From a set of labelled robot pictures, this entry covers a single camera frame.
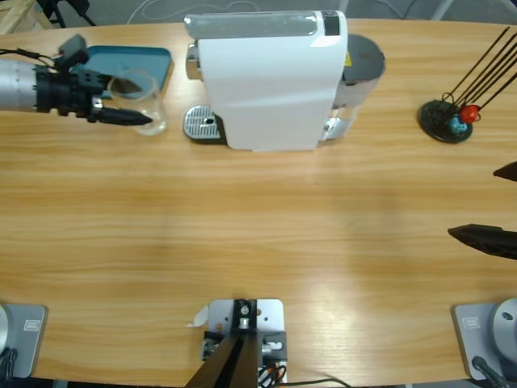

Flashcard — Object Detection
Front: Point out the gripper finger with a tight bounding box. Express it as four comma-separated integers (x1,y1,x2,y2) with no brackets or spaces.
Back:
447,223,517,260
492,160,517,182

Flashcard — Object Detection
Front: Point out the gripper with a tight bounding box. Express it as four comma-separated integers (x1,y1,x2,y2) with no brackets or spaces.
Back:
34,66,153,127

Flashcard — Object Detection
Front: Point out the clear glass cup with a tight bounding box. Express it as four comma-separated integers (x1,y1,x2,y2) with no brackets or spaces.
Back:
107,68,169,137

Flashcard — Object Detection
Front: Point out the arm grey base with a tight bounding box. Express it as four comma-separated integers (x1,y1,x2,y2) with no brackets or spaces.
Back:
451,297,517,382
0,303,48,380

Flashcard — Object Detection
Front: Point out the red coffee capsule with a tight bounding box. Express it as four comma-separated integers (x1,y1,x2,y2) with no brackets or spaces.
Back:
460,104,482,124

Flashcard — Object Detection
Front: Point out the white coffee machine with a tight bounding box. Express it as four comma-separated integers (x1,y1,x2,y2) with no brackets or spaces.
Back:
183,10,349,154

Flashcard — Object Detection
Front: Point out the teal plastic tray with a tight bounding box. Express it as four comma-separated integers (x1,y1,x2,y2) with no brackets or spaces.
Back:
85,44,174,100

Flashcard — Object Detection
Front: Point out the black capsule holder stand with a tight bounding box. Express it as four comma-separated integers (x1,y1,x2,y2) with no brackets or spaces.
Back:
418,26,517,145

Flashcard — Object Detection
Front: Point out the wooden crate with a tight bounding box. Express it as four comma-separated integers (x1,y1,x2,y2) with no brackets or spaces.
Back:
0,0,44,36

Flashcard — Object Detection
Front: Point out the grey metal leg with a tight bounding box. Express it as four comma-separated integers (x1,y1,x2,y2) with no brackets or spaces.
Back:
431,0,453,20

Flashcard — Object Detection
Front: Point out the clear water tank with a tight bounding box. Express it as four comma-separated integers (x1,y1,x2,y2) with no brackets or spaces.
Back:
318,34,387,142

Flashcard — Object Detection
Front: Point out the white paper tab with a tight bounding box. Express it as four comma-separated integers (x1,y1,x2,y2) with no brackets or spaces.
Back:
185,305,210,328

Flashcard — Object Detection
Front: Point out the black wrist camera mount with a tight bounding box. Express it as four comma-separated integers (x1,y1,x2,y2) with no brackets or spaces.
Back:
54,34,90,74

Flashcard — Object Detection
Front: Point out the white floor cable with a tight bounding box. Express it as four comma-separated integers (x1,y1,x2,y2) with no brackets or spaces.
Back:
128,0,259,21

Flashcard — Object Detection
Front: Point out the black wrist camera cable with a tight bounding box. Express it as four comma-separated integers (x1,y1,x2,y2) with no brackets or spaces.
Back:
0,47,61,68

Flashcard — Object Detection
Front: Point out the black base cable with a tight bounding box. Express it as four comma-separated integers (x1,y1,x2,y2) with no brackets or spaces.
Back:
0,347,19,380
471,355,511,388

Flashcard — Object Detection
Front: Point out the thin black cable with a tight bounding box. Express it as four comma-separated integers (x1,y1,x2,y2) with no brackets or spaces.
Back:
284,377,355,388

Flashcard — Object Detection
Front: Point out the white mount with dark post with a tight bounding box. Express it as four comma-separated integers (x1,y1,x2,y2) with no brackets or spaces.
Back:
187,297,290,388

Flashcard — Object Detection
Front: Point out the orange and black cable bundle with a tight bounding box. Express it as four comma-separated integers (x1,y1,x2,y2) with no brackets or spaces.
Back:
258,361,288,385

